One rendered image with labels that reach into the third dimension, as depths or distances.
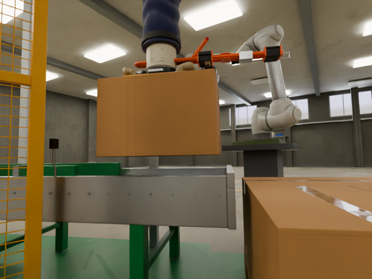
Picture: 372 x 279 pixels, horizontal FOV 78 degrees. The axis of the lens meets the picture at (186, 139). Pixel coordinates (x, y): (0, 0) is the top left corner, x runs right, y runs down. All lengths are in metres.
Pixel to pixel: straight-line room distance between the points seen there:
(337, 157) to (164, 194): 13.60
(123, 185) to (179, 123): 0.37
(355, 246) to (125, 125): 0.98
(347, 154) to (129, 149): 13.60
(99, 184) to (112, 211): 0.13
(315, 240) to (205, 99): 0.77
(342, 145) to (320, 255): 13.87
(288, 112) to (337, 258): 1.35
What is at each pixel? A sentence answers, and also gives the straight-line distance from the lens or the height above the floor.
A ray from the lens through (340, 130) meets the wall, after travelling 14.38.
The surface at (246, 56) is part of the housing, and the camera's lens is 1.33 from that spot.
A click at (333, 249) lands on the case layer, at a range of 0.51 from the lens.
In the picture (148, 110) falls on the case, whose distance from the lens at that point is 1.14.
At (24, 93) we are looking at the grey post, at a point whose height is 1.61.
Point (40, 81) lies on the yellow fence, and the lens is 1.14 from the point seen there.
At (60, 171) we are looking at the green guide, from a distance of 1.28.
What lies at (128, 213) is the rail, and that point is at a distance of 1.00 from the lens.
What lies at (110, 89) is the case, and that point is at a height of 1.02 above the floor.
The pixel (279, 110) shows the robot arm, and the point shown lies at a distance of 1.79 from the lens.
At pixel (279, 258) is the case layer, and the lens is 0.49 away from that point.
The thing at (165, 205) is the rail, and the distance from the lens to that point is 0.95.
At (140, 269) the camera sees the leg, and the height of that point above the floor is 0.23.
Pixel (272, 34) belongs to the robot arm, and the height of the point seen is 1.53.
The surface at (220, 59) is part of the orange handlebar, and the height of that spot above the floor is 1.20.
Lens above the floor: 0.67
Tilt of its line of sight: 4 degrees up
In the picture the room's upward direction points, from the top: 1 degrees counter-clockwise
